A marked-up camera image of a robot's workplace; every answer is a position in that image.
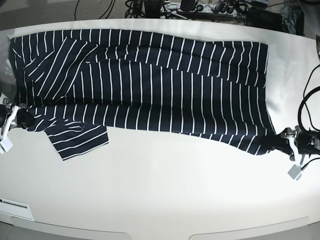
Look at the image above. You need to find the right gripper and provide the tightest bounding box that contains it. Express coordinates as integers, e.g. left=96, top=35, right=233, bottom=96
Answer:
left=0, top=104, right=10, bottom=128

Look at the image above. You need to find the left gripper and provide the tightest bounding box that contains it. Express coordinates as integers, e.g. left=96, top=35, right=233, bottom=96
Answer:
left=260, top=132, right=320, bottom=156

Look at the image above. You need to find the navy white striped T-shirt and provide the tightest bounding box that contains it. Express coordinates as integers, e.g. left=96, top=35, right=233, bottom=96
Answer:
left=9, top=29, right=276, bottom=160

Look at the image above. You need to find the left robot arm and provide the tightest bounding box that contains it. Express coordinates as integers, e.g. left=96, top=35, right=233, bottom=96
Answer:
left=262, top=33, right=320, bottom=151

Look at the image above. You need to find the white label sticker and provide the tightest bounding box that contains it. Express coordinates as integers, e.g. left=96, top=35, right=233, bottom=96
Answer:
left=0, top=198, right=34, bottom=221

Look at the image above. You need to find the white power strip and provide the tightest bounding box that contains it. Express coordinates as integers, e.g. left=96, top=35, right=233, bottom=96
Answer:
left=194, top=3, right=237, bottom=16

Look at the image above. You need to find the black equipment stand background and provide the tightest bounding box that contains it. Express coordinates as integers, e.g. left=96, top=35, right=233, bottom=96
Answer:
left=143, top=0, right=165, bottom=19

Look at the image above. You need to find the black cable bundle background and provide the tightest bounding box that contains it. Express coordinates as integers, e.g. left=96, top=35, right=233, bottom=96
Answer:
left=124, top=0, right=145, bottom=19

